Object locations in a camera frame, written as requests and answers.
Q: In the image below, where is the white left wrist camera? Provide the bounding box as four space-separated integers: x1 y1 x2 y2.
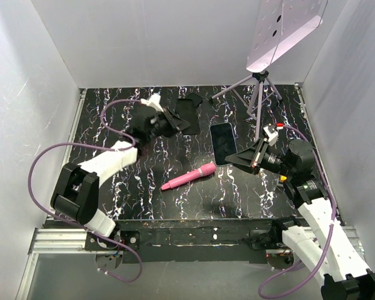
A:
140 94 163 112

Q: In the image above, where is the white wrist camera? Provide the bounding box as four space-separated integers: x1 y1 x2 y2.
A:
262 123 284 146
140 94 163 112

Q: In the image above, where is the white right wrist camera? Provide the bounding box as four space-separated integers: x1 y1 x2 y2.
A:
262 123 284 146

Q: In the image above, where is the blue smartphone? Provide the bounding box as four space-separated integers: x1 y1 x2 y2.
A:
210 122 237 166

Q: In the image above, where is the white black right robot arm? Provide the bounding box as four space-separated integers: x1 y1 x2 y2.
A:
226 139 375 299

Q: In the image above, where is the lilac perforated board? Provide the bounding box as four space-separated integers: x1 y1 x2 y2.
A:
246 0 328 73

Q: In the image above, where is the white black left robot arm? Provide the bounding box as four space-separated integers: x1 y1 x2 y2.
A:
51 106 191 250

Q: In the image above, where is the pink cylindrical tool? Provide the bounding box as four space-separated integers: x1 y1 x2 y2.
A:
161 162 216 191

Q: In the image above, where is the lilac tripod stand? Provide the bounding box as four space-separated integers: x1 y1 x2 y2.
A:
208 70 283 140

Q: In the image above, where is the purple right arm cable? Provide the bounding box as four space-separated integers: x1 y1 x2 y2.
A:
257 124 337 299

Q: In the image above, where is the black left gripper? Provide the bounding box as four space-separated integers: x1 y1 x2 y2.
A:
147 107 189 141

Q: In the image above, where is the aluminium frame rail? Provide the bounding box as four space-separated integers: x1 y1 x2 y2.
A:
27 227 91 254

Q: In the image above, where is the black phone case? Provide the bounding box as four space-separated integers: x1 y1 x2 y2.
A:
176 99 201 135

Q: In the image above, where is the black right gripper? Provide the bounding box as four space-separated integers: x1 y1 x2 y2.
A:
225 137 294 178

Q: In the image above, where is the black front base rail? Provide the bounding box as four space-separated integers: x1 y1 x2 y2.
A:
84 218 301 266

